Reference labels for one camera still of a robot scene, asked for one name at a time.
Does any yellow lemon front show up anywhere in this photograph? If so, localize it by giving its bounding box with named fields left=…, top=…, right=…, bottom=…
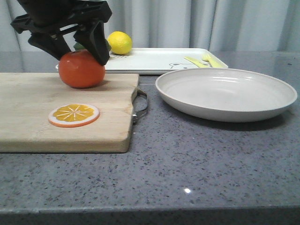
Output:
left=107, top=31, right=133, bottom=55

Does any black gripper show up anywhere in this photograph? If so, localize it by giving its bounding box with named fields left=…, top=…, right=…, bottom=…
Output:
left=11, top=0, right=112, bottom=66

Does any yellow plastic fork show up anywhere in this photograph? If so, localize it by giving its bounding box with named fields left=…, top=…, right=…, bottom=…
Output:
left=202, top=54, right=226, bottom=68

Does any wooden cutting board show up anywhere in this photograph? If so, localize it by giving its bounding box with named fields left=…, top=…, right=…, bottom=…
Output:
left=0, top=73, right=139, bottom=153

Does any beige round plate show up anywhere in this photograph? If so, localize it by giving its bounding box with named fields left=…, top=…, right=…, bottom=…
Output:
left=156, top=68, right=298, bottom=122

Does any green lime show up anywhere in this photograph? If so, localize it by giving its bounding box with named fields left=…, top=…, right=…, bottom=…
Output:
left=74, top=39, right=111, bottom=52

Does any yellow plastic knife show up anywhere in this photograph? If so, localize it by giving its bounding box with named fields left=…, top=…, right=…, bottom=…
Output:
left=184, top=56, right=210, bottom=68

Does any orange slice toy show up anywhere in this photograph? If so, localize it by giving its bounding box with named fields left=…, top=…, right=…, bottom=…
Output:
left=48, top=103, right=100, bottom=128

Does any grey curtain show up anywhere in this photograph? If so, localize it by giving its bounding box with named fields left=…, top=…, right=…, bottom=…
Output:
left=0, top=0, right=300, bottom=53

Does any orange mandarin fruit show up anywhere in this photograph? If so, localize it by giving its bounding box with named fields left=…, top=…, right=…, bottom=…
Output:
left=58, top=49, right=105, bottom=88

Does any white rectangular bear tray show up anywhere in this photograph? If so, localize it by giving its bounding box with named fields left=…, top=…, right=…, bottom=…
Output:
left=55, top=48, right=229, bottom=75

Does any metal cutting board handle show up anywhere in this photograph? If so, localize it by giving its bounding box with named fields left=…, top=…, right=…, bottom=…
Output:
left=132, top=88, right=149, bottom=125

